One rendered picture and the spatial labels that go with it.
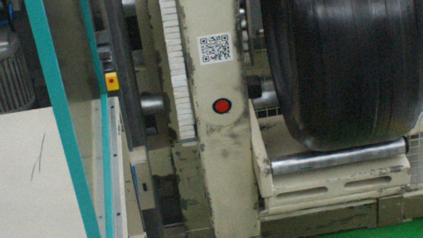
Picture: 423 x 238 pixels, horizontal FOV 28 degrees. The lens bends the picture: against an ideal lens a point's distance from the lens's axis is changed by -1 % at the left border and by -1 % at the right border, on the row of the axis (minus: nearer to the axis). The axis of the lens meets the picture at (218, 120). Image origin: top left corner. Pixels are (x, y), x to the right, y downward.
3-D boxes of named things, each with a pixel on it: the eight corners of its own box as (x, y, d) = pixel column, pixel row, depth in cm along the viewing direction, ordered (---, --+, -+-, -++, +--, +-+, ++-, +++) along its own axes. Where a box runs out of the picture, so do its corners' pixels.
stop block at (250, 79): (248, 101, 219) (247, 85, 216) (245, 90, 222) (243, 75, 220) (263, 98, 219) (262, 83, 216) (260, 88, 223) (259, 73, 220)
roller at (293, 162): (268, 180, 204) (267, 168, 200) (265, 165, 207) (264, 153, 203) (408, 157, 205) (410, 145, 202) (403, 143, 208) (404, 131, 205)
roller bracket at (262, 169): (262, 199, 202) (259, 168, 196) (236, 105, 233) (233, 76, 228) (276, 197, 202) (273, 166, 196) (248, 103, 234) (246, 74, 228)
